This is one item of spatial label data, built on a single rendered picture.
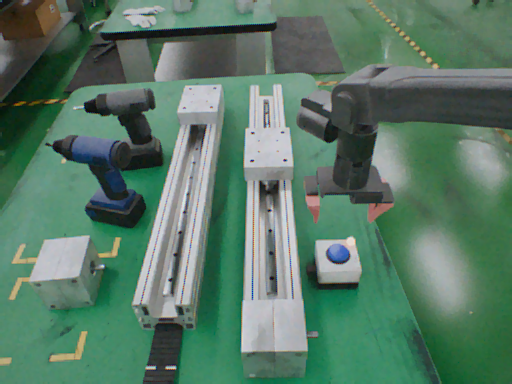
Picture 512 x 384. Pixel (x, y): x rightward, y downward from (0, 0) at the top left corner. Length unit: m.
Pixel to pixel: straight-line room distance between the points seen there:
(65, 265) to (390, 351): 0.60
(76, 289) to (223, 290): 0.27
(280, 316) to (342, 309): 0.17
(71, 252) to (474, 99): 0.71
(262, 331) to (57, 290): 0.39
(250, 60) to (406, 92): 1.85
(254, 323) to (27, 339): 0.43
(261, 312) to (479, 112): 0.43
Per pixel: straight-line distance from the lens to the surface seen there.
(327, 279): 0.78
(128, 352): 0.78
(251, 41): 2.26
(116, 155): 0.84
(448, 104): 0.48
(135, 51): 2.33
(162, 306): 0.75
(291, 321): 0.66
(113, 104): 1.04
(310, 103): 0.61
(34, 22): 4.29
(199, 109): 1.11
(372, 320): 0.79
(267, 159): 0.89
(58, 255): 0.83
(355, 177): 0.61
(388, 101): 0.50
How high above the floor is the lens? 1.44
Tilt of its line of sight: 41 degrees down
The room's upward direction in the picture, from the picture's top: 2 degrees counter-clockwise
